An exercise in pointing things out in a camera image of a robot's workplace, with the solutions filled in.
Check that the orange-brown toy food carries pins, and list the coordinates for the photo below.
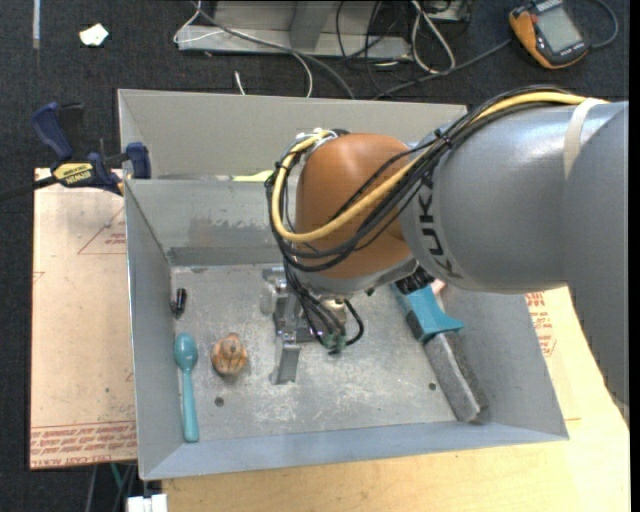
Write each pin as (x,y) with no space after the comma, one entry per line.
(229,355)

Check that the teal plastic spoon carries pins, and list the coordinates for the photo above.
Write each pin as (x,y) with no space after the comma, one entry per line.
(186,350)

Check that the yellow-green flat thing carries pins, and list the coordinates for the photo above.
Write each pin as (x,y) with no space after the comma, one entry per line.
(252,175)

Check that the grey metal bin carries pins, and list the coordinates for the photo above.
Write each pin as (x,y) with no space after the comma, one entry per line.
(350,400)

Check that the small black clip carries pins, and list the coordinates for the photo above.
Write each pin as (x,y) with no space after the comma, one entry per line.
(179,301)

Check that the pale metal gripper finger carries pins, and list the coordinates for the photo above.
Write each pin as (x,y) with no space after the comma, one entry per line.
(270,300)
(287,362)

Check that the brown cardboard board, red print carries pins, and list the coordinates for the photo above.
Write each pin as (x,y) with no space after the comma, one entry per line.
(80,325)

